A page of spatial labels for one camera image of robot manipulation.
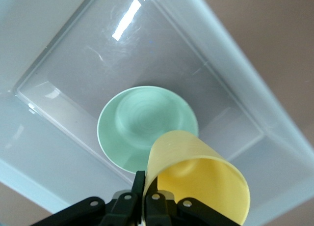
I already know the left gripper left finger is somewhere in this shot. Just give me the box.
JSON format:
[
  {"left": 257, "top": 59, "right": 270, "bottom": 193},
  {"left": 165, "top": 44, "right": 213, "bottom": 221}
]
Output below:
[{"left": 31, "top": 171, "right": 146, "bottom": 226}]

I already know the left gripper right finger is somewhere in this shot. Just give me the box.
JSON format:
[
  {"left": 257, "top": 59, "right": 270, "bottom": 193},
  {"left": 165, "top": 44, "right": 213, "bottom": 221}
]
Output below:
[{"left": 146, "top": 178, "right": 240, "bottom": 226}]

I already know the yellow cup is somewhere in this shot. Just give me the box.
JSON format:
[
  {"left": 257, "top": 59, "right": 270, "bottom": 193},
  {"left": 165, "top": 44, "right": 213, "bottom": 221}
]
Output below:
[{"left": 145, "top": 130, "right": 251, "bottom": 224}]

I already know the green bowl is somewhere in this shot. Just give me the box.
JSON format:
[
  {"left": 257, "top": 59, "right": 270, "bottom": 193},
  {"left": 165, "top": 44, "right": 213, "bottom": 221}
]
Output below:
[{"left": 97, "top": 85, "right": 199, "bottom": 174}]

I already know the clear plastic bin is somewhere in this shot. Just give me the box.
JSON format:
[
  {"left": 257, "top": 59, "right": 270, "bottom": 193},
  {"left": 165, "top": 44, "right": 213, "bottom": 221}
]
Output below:
[{"left": 0, "top": 0, "right": 314, "bottom": 226}]

